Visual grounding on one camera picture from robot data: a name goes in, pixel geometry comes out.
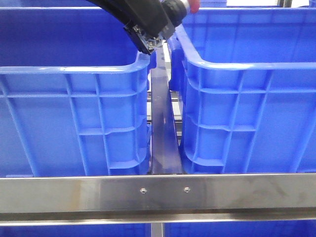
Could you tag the left rail screw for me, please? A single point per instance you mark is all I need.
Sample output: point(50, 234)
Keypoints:
point(143, 190)

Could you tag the lower left blue crate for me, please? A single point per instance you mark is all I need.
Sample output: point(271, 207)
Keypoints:
point(114, 230)

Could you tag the steel front rack rail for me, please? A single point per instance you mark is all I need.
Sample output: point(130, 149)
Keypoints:
point(117, 199)

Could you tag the right blue plastic crate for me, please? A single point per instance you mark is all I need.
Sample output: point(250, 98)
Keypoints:
point(246, 79)

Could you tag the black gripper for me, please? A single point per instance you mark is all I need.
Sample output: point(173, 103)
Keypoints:
point(154, 17)

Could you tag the red mushroom push button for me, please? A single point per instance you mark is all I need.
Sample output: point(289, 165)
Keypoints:
point(146, 44)

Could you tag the right rail screw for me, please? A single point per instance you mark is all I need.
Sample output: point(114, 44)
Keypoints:
point(187, 189)

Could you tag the blue plastic crate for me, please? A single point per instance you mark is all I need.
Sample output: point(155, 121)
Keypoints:
point(73, 94)
point(246, 79)

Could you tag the left blue plastic crate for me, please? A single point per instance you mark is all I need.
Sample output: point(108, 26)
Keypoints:
point(73, 94)

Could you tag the steel centre divider rail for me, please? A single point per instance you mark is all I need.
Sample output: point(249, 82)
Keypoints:
point(165, 154)

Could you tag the lower right blue crate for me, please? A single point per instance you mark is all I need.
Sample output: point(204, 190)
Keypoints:
point(303, 228)

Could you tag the rail screw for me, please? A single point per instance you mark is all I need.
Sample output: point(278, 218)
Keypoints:
point(187, 189)
point(143, 190)

